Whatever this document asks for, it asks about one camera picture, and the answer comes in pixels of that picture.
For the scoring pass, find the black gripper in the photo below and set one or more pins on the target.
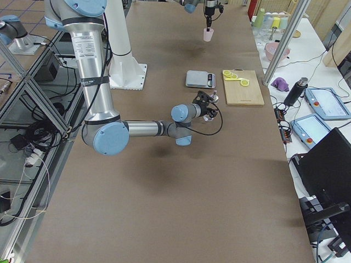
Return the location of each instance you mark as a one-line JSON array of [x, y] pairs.
[[209, 5], [204, 109]]

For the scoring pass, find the pink plastic cup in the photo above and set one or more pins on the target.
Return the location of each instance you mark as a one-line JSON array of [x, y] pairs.
[[207, 34]]

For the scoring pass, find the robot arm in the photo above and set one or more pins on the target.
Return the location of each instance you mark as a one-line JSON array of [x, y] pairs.
[[190, 6]]

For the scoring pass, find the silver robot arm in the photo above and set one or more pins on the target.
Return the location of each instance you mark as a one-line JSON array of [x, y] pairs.
[[102, 49]]

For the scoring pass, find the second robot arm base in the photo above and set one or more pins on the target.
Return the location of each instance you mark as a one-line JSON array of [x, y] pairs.
[[15, 35]]

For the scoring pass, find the silver digital kitchen scale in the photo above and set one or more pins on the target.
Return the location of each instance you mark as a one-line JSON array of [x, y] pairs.
[[200, 79]]

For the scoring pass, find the green cup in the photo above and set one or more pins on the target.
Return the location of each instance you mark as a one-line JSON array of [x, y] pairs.
[[259, 18]]

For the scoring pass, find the yellow cup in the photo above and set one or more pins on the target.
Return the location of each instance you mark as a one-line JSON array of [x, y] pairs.
[[276, 22]]

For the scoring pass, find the yellow toy knife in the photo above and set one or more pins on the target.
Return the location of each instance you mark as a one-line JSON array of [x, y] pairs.
[[233, 79]]

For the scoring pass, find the wooden cutting board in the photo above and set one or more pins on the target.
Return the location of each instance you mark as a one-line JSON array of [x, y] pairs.
[[237, 95]]

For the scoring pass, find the lemon slice near knife tip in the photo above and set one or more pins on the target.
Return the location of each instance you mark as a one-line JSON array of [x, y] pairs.
[[245, 82]]

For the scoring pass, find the pink bowl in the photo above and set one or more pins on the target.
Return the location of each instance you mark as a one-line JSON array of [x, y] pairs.
[[270, 50]]

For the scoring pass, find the purple cloth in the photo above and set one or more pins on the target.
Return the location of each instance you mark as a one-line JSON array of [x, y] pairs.
[[280, 84]]

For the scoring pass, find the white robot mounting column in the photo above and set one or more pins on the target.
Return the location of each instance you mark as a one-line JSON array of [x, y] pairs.
[[124, 71]]

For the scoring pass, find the orange black power strip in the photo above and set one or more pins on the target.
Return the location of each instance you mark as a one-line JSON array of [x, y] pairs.
[[283, 125]]

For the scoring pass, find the black water bottle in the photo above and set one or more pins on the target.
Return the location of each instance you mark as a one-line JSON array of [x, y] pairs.
[[296, 91]]

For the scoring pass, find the lower teach pendant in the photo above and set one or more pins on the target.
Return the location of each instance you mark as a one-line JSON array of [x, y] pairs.
[[311, 129]]

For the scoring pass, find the teach pendant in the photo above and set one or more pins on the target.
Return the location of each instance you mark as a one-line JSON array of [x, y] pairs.
[[326, 104], [311, 129]]

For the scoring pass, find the upper teach pendant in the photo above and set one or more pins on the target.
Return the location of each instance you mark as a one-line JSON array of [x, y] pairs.
[[326, 104]]

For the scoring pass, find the black monitor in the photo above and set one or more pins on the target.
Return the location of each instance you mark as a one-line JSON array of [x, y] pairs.
[[325, 174]]

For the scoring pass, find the aluminium frame post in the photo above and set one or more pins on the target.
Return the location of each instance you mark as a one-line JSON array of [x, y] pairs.
[[295, 19]]

